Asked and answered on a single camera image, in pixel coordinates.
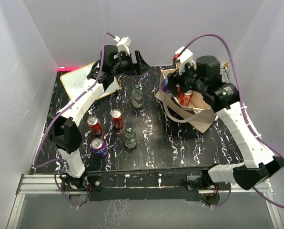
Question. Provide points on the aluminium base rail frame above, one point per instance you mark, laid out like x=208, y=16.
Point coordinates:
x=157, y=198

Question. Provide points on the near clear glass bottle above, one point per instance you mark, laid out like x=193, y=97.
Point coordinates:
x=130, y=138

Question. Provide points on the red cola can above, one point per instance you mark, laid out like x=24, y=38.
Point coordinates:
x=117, y=118
x=95, y=125
x=185, y=98
x=179, y=92

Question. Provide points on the far clear glass bottle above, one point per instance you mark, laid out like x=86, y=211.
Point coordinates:
x=137, y=97

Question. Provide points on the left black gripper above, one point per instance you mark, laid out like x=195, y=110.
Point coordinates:
x=142, y=67

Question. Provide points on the beige canvas tote bag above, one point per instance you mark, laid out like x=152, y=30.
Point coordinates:
x=198, y=113

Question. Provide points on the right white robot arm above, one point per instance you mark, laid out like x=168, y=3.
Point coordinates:
x=204, y=77

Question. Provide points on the clear glass bottle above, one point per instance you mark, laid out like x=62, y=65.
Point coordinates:
x=137, y=97
x=130, y=138

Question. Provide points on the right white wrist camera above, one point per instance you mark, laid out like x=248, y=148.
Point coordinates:
x=184, y=58

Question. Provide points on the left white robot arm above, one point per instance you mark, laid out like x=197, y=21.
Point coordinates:
x=63, y=127

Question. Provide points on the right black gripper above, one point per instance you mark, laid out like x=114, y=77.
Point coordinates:
x=173, y=81

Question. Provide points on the red cola can front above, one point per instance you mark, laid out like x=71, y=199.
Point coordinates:
x=179, y=92

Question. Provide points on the purple soda can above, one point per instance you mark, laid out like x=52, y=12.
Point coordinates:
x=165, y=86
x=99, y=147

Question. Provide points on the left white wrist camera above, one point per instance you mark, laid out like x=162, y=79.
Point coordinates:
x=123, y=44

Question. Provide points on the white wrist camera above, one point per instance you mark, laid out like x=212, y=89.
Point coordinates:
x=123, y=44
x=184, y=58

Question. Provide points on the pink red marker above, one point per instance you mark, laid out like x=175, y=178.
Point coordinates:
x=62, y=69

